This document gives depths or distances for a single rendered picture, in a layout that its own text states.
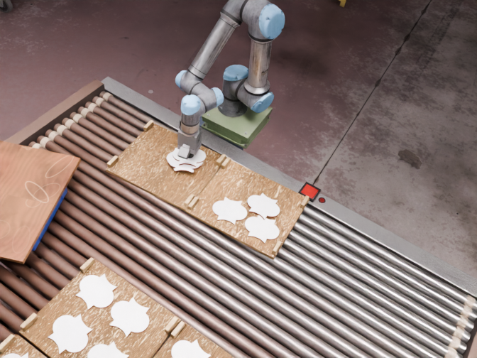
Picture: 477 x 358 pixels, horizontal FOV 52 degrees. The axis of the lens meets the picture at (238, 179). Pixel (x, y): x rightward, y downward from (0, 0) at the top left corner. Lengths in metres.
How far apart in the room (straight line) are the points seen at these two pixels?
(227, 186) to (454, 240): 1.88
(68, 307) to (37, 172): 0.57
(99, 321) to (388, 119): 2.96
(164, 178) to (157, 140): 0.23
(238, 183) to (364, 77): 2.55
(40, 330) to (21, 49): 3.08
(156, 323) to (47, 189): 0.67
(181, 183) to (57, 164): 0.51
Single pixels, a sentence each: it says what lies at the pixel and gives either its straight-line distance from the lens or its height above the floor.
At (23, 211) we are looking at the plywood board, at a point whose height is 1.04.
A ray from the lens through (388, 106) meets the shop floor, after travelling 4.23.
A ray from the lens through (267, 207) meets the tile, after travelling 2.04.
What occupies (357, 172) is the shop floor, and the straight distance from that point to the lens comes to 3.60.
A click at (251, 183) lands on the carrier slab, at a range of 2.13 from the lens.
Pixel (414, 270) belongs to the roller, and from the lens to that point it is 2.10.
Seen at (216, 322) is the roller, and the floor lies 0.92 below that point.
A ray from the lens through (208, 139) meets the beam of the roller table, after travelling 2.31.
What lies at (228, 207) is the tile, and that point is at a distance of 2.02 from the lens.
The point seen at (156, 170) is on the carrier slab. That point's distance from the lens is 2.15.
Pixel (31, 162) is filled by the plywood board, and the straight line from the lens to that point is 2.12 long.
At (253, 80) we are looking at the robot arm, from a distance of 2.15.
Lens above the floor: 2.57
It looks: 50 degrees down
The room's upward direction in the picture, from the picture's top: 9 degrees clockwise
